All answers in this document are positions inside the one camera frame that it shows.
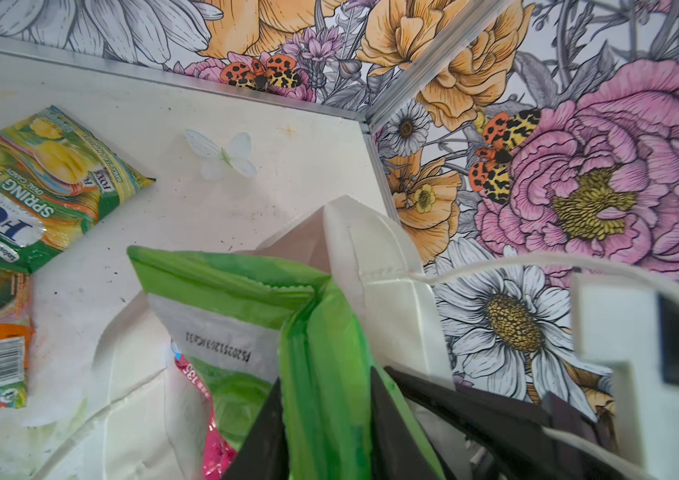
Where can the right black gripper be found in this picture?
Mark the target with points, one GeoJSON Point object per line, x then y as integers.
{"type": "Point", "coordinates": [617, 324]}

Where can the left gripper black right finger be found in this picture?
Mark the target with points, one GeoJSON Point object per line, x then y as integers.
{"type": "Point", "coordinates": [401, 448]}

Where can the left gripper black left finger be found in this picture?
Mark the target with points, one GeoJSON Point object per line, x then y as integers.
{"type": "Point", "coordinates": [264, 454]}

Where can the pink chips bag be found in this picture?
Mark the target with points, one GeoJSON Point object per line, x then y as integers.
{"type": "Point", "coordinates": [218, 455]}

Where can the white paper bag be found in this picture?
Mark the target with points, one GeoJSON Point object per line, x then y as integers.
{"type": "Point", "coordinates": [147, 421]}

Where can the green Lays chips bag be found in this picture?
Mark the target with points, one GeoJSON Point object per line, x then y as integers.
{"type": "Point", "coordinates": [248, 323]}

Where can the green Fox's spring tea bag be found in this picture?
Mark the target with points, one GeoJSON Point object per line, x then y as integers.
{"type": "Point", "coordinates": [57, 181]}

